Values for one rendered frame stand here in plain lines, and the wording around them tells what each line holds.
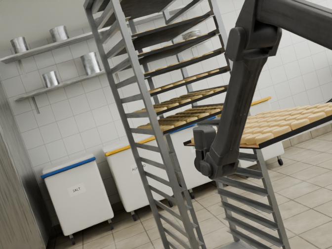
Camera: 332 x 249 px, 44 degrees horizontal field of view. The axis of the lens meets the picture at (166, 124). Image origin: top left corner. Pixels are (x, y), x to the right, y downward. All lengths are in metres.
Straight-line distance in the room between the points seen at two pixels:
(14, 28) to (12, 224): 2.10
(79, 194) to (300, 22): 3.57
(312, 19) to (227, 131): 0.38
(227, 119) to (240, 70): 0.14
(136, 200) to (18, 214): 1.12
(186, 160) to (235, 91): 3.32
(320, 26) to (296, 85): 4.68
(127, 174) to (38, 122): 1.22
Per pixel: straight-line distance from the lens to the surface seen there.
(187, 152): 4.23
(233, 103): 0.96
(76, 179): 4.13
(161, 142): 1.84
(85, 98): 4.72
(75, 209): 4.18
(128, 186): 4.16
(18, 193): 3.93
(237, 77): 0.93
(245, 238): 2.59
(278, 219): 2.15
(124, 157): 4.11
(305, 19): 0.76
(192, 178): 4.28
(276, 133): 1.18
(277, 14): 0.81
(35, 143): 4.77
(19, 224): 3.99
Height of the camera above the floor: 1.27
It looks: 6 degrees down
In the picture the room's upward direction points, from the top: 18 degrees counter-clockwise
